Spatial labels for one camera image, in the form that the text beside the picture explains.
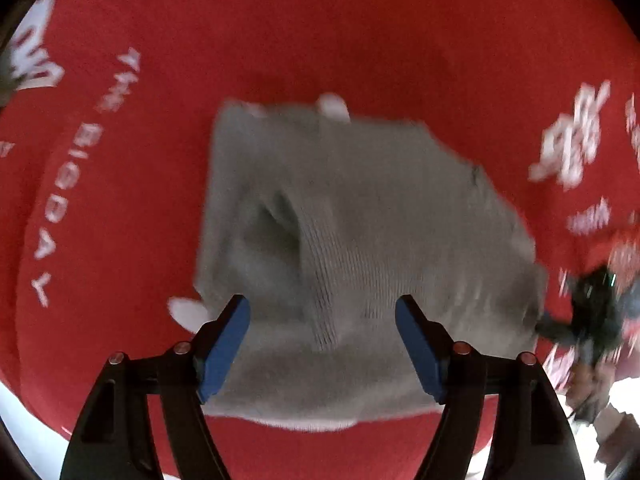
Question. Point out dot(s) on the grey knit sweater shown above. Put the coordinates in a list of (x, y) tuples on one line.
[(350, 240)]

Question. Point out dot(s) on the pile of clothes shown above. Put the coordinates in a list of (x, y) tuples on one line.
[(5, 77)]

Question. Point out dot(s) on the red printed blanket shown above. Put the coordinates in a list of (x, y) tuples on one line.
[(150, 185)]

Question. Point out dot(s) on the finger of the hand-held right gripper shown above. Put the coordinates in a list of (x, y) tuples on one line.
[(552, 329)]

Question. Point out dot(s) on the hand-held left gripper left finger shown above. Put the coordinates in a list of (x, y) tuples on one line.
[(225, 347)]

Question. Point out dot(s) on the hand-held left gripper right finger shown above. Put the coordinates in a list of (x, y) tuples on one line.
[(419, 352)]

